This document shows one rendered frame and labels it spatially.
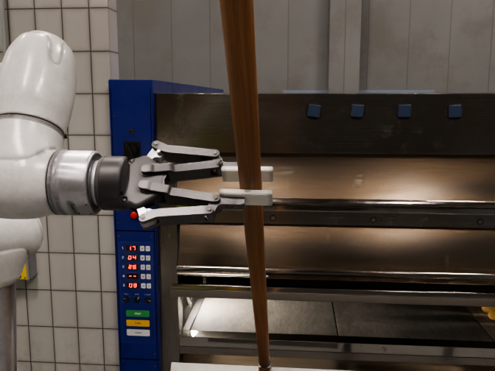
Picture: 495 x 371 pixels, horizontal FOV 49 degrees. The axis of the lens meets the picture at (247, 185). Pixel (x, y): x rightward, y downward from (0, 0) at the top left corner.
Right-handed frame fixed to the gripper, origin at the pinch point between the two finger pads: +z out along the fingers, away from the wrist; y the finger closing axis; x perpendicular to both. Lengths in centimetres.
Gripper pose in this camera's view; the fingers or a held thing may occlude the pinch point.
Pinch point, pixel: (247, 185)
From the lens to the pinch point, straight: 74.0
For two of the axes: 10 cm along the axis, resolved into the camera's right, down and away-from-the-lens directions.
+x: -0.4, -5.3, -8.5
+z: 10.0, 0.2, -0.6
